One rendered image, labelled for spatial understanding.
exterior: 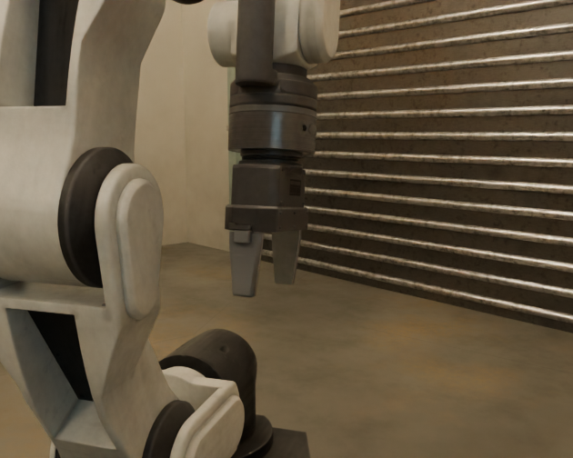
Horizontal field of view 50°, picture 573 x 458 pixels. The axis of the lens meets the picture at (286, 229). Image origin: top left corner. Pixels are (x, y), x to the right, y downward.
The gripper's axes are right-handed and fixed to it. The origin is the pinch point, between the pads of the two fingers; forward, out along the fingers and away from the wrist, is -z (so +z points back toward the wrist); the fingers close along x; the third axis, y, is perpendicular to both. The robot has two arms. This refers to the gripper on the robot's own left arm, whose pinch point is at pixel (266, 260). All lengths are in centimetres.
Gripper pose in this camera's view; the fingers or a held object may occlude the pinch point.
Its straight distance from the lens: 63.1
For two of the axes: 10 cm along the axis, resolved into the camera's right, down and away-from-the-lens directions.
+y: 9.3, 0.6, -3.5
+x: -3.5, 0.3, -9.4
